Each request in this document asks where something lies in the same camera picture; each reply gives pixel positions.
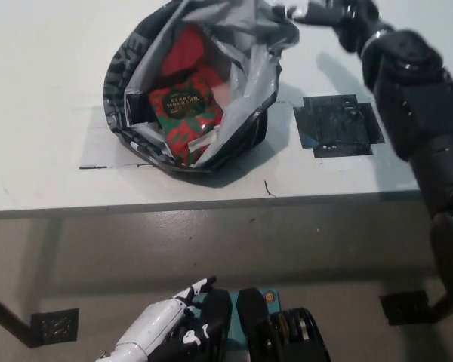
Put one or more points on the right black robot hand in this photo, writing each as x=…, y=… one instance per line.
x=347, y=19

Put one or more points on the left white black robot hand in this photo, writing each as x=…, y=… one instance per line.
x=151, y=324

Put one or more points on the black grey plastic bag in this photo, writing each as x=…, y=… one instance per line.
x=249, y=102

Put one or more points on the red green coffee bean bag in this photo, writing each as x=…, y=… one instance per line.
x=185, y=120

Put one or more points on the black tape patch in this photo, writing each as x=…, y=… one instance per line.
x=336, y=128

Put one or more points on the teal cardboard box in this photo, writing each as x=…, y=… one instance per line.
x=273, y=298

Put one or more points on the black table leg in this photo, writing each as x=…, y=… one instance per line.
x=443, y=307
x=7, y=316

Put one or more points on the clear tape patch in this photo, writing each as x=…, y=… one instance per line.
x=98, y=143

